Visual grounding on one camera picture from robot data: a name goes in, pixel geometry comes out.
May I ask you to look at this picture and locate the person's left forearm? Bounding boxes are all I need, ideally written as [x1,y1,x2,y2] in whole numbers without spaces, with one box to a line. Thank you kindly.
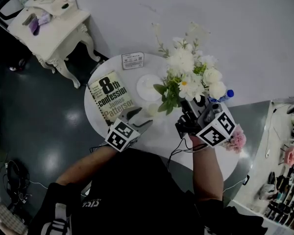
[55,144,118,186]

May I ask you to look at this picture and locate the white floor cable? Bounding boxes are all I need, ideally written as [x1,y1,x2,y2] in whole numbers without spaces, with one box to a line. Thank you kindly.
[222,179,245,193]
[26,180,49,188]

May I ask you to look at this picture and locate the blue-capped water bottle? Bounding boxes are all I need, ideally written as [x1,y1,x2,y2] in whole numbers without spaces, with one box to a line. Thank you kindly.
[208,89,235,104]

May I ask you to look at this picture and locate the white shoe rack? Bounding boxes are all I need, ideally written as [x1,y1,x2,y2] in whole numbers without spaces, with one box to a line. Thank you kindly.
[262,172,294,230]

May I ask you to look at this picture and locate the person's black shirt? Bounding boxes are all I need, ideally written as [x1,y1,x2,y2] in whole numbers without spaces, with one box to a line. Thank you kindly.
[26,148,264,235]

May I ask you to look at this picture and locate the white flowers with green leaves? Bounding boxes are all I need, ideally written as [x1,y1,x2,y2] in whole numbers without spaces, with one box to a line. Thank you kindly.
[150,21,228,116]

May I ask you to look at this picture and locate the white woven box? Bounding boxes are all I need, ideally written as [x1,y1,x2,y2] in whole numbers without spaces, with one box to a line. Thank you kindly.
[0,197,27,235]

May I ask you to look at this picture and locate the pink flowers bunch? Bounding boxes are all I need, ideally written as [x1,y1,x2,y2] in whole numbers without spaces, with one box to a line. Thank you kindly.
[222,127,247,154]

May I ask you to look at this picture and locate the small white cup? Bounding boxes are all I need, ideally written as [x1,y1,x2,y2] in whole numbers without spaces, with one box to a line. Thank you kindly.
[147,102,164,119]

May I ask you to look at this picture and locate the person's right forearm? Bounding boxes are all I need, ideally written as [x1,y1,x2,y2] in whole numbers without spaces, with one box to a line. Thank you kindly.
[191,135,224,202]

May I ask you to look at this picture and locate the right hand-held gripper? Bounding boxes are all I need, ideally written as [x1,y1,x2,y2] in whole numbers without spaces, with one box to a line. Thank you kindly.
[174,95,237,148]

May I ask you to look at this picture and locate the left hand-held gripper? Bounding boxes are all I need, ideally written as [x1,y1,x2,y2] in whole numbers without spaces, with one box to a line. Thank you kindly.
[104,106,154,153]

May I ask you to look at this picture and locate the white ornate dressing table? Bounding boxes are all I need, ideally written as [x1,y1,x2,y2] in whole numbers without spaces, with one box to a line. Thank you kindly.
[7,0,106,89]

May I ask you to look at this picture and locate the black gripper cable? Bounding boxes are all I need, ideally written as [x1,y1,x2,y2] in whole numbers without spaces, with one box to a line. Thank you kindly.
[166,137,209,171]

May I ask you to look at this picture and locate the beige paperback book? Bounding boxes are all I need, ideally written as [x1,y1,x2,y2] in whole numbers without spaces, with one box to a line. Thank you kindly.
[87,70,134,127]

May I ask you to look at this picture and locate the pile of black cables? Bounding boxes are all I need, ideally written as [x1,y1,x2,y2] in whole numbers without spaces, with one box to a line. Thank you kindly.
[3,160,31,205]

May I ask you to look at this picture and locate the white curved table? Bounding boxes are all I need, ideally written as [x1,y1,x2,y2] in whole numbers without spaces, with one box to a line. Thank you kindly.
[84,52,241,182]

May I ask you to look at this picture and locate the purple cloth item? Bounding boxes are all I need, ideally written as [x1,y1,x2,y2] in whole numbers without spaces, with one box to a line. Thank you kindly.
[29,11,52,35]

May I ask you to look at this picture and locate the white plate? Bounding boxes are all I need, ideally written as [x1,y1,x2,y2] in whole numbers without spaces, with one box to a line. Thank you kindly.
[136,74,164,101]

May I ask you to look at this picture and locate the small white sign card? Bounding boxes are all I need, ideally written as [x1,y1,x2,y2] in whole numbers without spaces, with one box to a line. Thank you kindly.
[122,51,145,71]

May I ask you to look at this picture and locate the black chair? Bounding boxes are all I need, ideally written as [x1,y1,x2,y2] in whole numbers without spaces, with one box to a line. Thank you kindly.
[0,0,32,71]

